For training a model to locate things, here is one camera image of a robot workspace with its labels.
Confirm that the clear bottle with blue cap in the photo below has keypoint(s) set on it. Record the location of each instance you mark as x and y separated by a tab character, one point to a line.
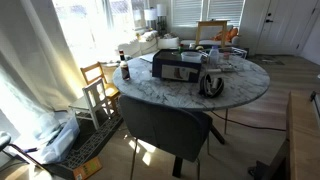
214	56

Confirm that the small white cup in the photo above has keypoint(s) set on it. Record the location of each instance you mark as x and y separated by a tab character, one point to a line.
192	46

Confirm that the white child chair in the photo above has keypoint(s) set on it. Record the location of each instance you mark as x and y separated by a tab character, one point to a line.
95	96

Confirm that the short white floor lamp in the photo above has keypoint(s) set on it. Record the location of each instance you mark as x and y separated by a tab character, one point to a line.
150	15

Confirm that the orange plush toy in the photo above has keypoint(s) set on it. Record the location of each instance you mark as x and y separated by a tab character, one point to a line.
226	34

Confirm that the light wooden stool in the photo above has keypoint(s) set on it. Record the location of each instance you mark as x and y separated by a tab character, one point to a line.
213	24

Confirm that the black metal frame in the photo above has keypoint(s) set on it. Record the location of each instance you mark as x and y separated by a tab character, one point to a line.
20	151

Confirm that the clear plastic storage container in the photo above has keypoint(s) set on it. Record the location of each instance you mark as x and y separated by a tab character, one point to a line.
230	64

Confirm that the wooden workbench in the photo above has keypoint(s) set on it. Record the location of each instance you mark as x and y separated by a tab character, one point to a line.
305	140

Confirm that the green bottle with red cap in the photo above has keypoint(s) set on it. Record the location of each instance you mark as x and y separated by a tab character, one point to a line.
181	48

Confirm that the white curtain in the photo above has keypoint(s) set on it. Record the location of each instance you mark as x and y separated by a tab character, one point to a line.
30	60

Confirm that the white sofa pillow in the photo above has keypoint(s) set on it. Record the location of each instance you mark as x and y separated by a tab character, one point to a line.
168	43

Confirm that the wooden child chair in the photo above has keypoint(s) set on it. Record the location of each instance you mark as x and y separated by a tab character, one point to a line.
100	75

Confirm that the white window blinds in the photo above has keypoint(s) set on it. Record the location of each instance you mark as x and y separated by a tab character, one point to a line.
206	11

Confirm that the black table base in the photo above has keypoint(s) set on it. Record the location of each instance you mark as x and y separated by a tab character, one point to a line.
177	166

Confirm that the dark soy sauce bottle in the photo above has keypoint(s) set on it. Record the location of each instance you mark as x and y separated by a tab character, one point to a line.
125	70

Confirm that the white sofa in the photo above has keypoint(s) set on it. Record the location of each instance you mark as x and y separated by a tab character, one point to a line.
140	45

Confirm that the tall white floor lamp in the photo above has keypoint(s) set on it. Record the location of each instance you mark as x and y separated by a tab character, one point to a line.
161	10

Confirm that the clear plastic storage bin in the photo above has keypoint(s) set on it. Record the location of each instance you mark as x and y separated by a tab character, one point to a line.
56	140

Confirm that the navy cardboard box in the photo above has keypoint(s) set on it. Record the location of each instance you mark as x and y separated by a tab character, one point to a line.
176	70

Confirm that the small jar with red lid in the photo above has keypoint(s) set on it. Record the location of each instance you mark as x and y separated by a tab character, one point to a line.
226	55

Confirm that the grey padded chair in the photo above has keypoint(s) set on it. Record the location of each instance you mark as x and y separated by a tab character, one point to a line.
163	126

